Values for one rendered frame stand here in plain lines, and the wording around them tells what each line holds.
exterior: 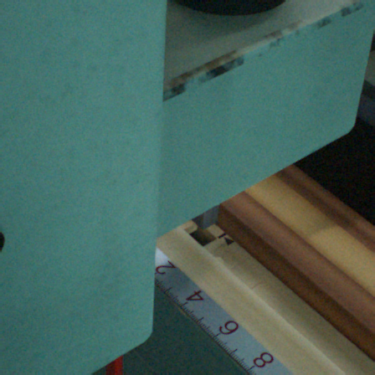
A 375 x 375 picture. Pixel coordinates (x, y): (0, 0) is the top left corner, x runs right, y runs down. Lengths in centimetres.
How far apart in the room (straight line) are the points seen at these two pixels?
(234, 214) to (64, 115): 21
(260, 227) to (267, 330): 5
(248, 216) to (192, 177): 9
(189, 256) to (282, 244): 4
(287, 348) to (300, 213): 8
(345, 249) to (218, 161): 10
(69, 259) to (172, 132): 8
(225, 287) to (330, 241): 5
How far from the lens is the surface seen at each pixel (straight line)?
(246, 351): 41
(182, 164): 37
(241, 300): 43
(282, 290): 45
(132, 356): 48
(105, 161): 28
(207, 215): 46
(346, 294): 44
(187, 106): 35
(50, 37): 24
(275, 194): 48
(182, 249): 45
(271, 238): 45
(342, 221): 48
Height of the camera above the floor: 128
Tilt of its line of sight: 43 degrees down
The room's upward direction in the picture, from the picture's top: 4 degrees clockwise
